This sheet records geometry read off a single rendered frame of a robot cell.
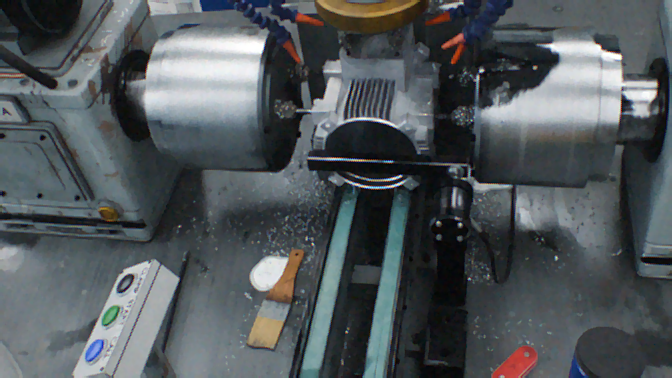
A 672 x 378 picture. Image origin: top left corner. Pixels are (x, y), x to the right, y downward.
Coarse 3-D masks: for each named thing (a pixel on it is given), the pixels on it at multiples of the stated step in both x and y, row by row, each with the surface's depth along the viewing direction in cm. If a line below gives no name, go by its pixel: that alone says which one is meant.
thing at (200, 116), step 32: (192, 32) 117; (224, 32) 116; (256, 32) 115; (288, 32) 121; (160, 64) 115; (192, 64) 113; (224, 64) 112; (256, 64) 111; (288, 64) 122; (128, 96) 122; (160, 96) 113; (192, 96) 112; (224, 96) 111; (256, 96) 110; (288, 96) 123; (160, 128) 116; (192, 128) 114; (224, 128) 112; (256, 128) 111; (288, 128) 124; (192, 160) 119; (224, 160) 118; (256, 160) 116; (288, 160) 127
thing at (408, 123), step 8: (416, 48) 120; (424, 48) 120; (416, 56) 120; (424, 56) 120; (328, 112) 111; (408, 112) 109; (320, 120) 112; (328, 120) 110; (336, 120) 111; (400, 120) 109; (408, 120) 108; (416, 120) 109; (328, 128) 111; (400, 128) 109; (408, 128) 109; (416, 128) 108; (336, 176) 119; (416, 176) 117; (336, 184) 120; (408, 184) 117; (416, 184) 117
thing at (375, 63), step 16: (352, 48) 117; (368, 48) 116; (384, 48) 113; (352, 64) 111; (368, 64) 111; (384, 64) 110; (400, 64) 110; (352, 80) 114; (368, 80) 113; (400, 80) 112
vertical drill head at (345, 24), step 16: (320, 0) 104; (336, 0) 104; (352, 0) 102; (368, 0) 102; (384, 0) 102; (400, 0) 102; (416, 0) 102; (320, 16) 106; (336, 16) 103; (352, 16) 101; (368, 16) 101; (384, 16) 101; (400, 16) 102; (416, 16) 103; (352, 32) 104; (368, 32) 103; (384, 32) 104; (400, 32) 106; (400, 48) 108
